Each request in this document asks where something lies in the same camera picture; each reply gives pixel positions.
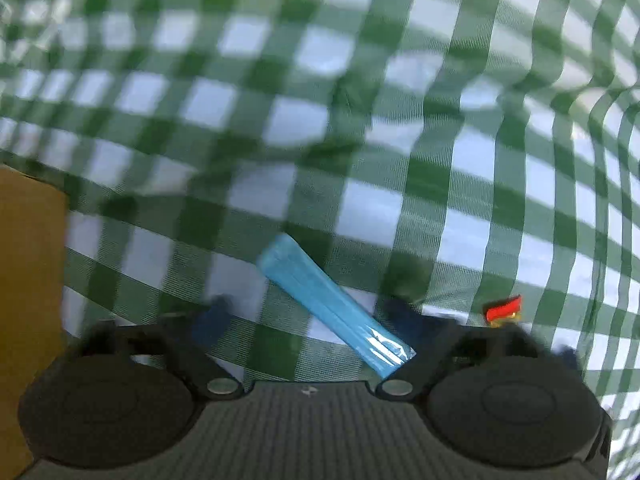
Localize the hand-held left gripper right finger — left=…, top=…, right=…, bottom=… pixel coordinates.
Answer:
left=375, top=297, right=553, bottom=401

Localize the green checked cloth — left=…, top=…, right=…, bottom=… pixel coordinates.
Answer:
left=0, top=0, right=640, bottom=480

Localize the red square snack packet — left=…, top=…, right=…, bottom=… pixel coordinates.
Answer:
left=485, top=294, right=525, bottom=330

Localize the brown cardboard box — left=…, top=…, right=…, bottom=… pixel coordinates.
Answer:
left=0, top=165, right=70, bottom=480

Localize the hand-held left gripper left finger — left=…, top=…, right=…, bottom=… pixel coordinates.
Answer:
left=80, top=296, right=246, bottom=402

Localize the blue snack stick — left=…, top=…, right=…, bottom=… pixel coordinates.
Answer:
left=256, top=232, right=417, bottom=376

